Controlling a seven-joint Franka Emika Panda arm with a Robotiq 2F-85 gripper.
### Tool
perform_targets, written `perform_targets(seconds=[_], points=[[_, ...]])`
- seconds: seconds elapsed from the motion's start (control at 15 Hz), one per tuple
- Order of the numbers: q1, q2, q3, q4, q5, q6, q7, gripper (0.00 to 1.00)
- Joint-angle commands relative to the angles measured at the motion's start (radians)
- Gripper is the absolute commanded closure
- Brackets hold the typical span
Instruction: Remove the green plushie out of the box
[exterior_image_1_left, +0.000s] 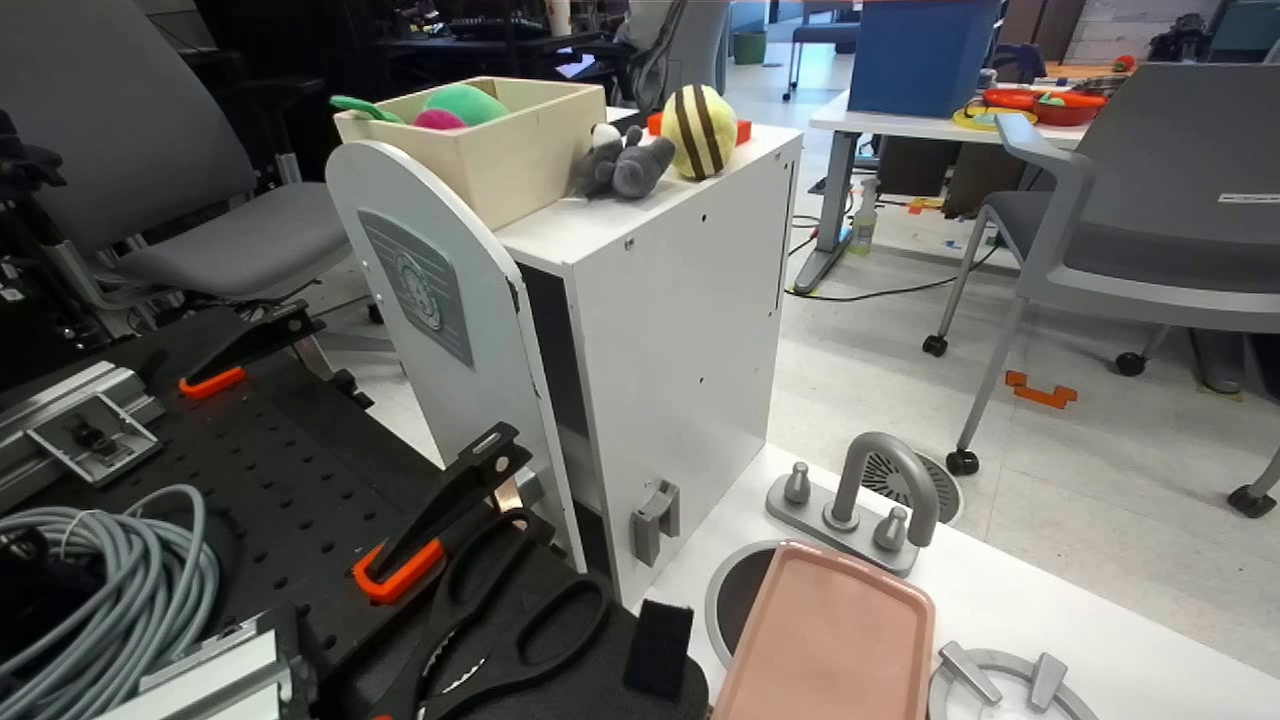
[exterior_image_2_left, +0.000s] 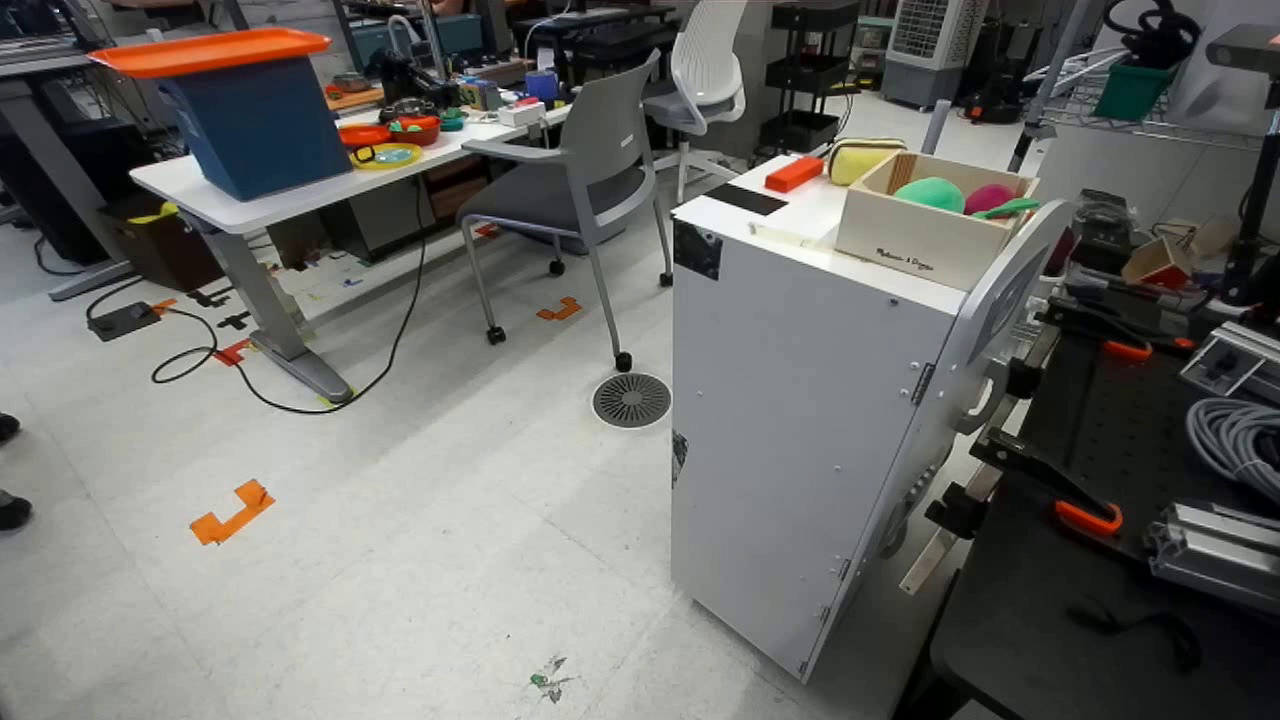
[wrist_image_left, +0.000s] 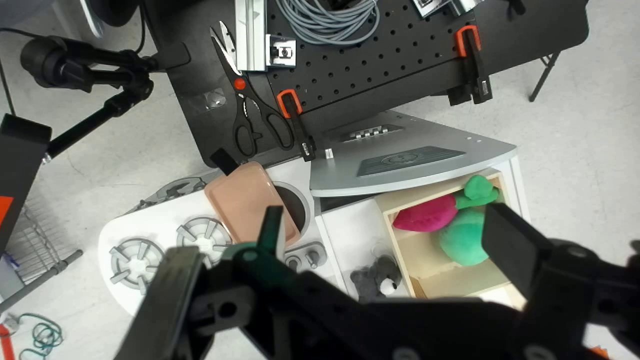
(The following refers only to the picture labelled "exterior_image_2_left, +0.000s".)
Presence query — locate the green bowl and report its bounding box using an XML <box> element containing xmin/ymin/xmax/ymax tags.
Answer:
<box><xmin>893</xmin><ymin>174</ymin><xmax>970</xmax><ymax>215</ymax></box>

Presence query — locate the light wooden box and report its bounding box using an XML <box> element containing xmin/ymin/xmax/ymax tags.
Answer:
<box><xmin>833</xmin><ymin>148</ymin><xmax>1043</xmax><ymax>295</ymax></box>

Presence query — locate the green box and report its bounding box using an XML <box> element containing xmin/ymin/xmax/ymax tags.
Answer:
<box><xmin>1093</xmin><ymin>58</ymin><xmax>1185</xmax><ymax>130</ymax></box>

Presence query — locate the white toy cabinet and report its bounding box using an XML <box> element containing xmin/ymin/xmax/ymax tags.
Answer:
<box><xmin>668</xmin><ymin>151</ymin><xmax>1082</xmax><ymax>687</ymax></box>

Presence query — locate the grey office chair on castors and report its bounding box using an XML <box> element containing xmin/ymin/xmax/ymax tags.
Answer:
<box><xmin>455</xmin><ymin>50</ymin><xmax>677</xmax><ymax>377</ymax></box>

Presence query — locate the red rectangular block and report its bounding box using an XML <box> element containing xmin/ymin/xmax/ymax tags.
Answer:
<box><xmin>762</xmin><ymin>151</ymin><xmax>829</xmax><ymax>198</ymax></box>

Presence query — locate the white office chair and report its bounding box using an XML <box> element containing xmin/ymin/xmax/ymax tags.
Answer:
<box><xmin>645</xmin><ymin>0</ymin><xmax>758</xmax><ymax>210</ymax></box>

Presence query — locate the yellow brown-striped plush ball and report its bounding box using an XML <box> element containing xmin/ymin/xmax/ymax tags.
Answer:
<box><xmin>819</xmin><ymin>140</ymin><xmax>908</xmax><ymax>194</ymax></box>

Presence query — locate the black shelf cart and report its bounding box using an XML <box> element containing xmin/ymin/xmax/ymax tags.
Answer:
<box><xmin>758</xmin><ymin>0</ymin><xmax>868</xmax><ymax>162</ymax></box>

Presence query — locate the orange toy on desk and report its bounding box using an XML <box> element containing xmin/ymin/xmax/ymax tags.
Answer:
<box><xmin>331</xmin><ymin>114</ymin><xmax>450</xmax><ymax>151</ymax></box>

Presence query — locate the white office desk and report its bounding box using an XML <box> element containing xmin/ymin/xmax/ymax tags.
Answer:
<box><xmin>128</xmin><ymin>99</ymin><xmax>572</xmax><ymax>409</ymax></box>

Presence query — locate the white air cooler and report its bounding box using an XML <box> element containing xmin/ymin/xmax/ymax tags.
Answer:
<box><xmin>876</xmin><ymin>0</ymin><xmax>992</xmax><ymax>114</ymax></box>

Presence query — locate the large orange floor tape mark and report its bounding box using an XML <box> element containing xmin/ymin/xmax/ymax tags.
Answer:
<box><xmin>183</xmin><ymin>477</ymin><xmax>282</xmax><ymax>553</ymax></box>

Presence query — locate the blue bin orange lid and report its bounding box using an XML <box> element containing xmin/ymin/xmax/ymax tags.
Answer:
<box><xmin>89</xmin><ymin>25</ymin><xmax>355</xmax><ymax>205</ymax></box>

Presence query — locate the black power brick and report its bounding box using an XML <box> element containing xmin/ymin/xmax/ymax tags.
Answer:
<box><xmin>83</xmin><ymin>295</ymin><xmax>170</xmax><ymax>344</ymax></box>

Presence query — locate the black perforated work table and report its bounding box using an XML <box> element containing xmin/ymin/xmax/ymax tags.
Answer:
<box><xmin>893</xmin><ymin>274</ymin><xmax>1280</xmax><ymax>720</ymax></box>

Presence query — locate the black tripod stand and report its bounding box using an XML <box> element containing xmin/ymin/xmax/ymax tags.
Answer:
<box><xmin>1201</xmin><ymin>17</ymin><xmax>1280</xmax><ymax>307</ymax></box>

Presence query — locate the black floor cable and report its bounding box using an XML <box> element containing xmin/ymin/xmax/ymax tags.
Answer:
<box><xmin>149</xmin><ymin>198</ymin><xmax>431</xmax><ymax>421</ymax></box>

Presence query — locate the black clamp orange handle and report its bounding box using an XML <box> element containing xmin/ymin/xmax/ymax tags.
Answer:
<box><xmin>970</xmin><ymin>430</ymin><xmax>1134</xmax><ymax>545</ymax></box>
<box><xmin>1041</xmin><ymin>294</ymin><xmax>1160</xmax><ymax>367</ymax></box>

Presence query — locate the grey cable bundle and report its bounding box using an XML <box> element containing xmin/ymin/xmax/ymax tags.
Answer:
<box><xmin>1181</xmin><ymin>392</ymin><xmax>1280</xmax><ymax>509</ymax></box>

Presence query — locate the aluminium extrusion rail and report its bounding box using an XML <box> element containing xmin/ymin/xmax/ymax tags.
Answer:
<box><xmin>1142</xmin><ymin>500</ymin><xmax>1280</xmax><ymax>622</ymax></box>

